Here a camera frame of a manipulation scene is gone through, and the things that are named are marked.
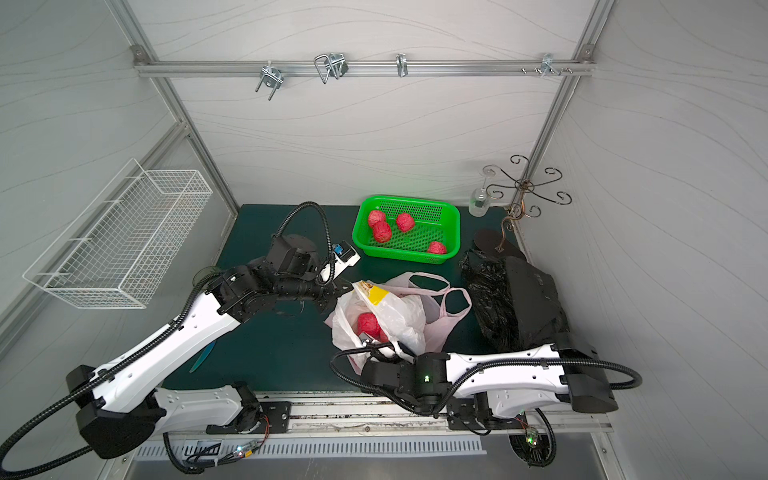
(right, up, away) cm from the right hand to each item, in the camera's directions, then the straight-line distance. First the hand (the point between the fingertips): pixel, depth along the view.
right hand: (381, 352), depth 74 cm
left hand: (-7, +18, -7) cm, 20 cm away
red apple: (-4, +4, +10) cm, 11 cm away
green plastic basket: (+20, +35, +41) cm, 57 cm away
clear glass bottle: (+31, +40, +22) cm, 56 cm away
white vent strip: (-45, -22, -3) cm, 50 cm away
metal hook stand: (+38, +38, +5) cm, 54 cm away
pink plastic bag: (+16, +5, +9) cm, 19 cm away
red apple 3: (-1, +31, +31) cm, 44 cm away
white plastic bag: (+5, +11, -7) cm, 14 cm away
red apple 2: (+8, +34, +35) cm, 50 cm away
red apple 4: (+18, +25, +27) cm, 41 cm away
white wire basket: (-60, +27, -4) cm, 66 cm away
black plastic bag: (+35, +11, +1) cm, 37 cm away
